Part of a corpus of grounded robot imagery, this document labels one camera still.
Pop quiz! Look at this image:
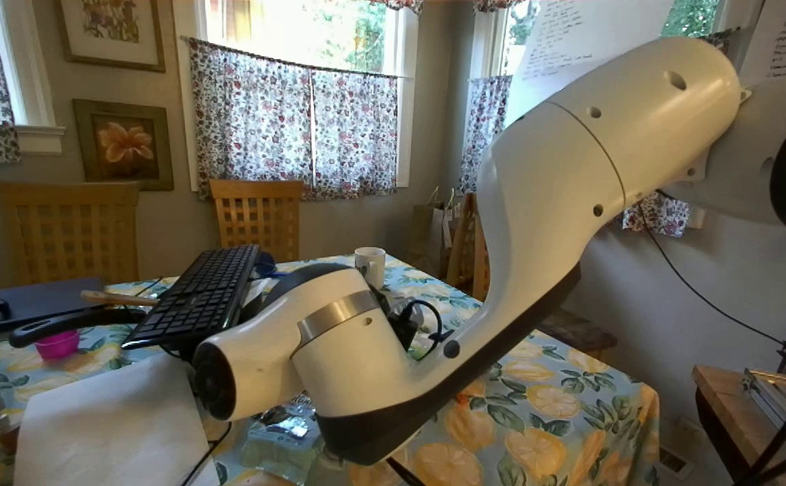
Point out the wooden bench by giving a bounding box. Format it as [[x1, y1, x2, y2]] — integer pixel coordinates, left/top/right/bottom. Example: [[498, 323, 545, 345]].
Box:
[[692, 363, 786, 486]]

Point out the framed embroidery picture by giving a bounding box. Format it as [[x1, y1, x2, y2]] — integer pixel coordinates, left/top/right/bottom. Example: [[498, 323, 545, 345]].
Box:
[[53, 0, 167, 76]]

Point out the dark blue flat case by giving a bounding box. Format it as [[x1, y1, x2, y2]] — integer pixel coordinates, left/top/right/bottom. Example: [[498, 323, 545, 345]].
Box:
[[0, 275, 110, 336]]

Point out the black curved handle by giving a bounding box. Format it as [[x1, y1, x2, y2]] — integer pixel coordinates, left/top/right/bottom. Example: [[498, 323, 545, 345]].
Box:
[[5, 306, 152, 350]]

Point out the black keyboard cable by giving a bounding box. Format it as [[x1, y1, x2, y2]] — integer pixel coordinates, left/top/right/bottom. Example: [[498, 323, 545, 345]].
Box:
[[179, 419, 237, 486]]

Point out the small pink bowl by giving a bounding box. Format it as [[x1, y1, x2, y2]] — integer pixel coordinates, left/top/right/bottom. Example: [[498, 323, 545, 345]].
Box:
[[33, 327, 80, 364]]

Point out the framed flower picture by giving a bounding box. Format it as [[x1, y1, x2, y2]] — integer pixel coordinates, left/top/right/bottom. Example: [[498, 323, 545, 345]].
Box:
[[67, 94, 176, 195]]

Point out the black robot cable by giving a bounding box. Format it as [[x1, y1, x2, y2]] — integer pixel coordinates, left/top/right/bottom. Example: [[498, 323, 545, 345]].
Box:
[[381, 287, 456, 363]]

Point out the white note board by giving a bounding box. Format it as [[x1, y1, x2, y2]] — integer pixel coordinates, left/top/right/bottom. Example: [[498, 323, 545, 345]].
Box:
[[737, 0, 786, 90]]

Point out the white paper sheet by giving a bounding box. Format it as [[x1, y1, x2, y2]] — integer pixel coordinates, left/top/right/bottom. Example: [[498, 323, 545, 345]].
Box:
[[11, 350, 221, 486]]

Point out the blue plastic ladle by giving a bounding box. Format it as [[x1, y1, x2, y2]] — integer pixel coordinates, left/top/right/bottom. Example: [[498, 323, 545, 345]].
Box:
[[252, 248, 284, 280]]

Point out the lemon print tablecloth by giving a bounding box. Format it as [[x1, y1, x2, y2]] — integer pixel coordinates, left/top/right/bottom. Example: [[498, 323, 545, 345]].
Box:
[[0, 253, 661, 486]]

